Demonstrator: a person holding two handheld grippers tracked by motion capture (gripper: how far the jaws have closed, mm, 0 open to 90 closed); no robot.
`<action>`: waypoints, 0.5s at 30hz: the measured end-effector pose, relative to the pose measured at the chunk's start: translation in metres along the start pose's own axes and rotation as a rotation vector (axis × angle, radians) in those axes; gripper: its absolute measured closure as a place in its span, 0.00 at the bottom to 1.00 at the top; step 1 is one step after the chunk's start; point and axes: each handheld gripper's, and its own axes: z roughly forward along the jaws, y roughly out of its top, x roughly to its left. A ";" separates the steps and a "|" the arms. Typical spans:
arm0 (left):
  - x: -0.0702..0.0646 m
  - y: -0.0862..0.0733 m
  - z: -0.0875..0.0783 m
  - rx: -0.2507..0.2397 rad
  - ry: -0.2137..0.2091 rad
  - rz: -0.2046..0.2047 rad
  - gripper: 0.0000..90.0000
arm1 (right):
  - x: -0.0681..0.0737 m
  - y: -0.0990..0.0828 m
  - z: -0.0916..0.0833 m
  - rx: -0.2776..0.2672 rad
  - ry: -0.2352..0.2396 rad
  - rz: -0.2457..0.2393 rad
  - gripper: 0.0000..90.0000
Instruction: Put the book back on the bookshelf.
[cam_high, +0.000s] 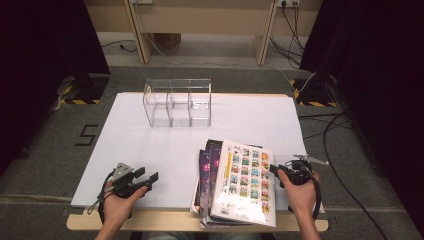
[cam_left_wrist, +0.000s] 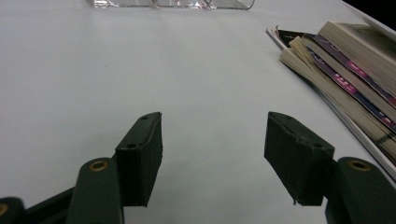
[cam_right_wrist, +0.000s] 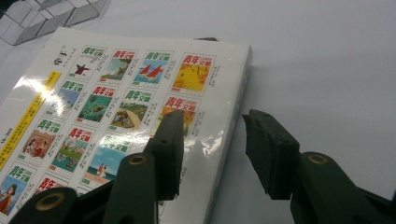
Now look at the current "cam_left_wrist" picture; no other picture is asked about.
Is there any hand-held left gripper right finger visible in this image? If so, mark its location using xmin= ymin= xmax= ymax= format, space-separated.
xmin=263 ymin=111 xmax=336 ymax=207

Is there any clear acrylic book rack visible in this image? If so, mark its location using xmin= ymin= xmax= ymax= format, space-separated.
xmin=88 ymin=0 xmax=256 ymax=11

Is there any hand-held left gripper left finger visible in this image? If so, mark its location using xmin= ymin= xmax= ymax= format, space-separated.
xmin=115 ymin=111 xmax=163 ymax=208

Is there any dark cover book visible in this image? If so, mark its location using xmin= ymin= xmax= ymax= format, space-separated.
xmin=265 ymin=27 xmax=396 ymax=181

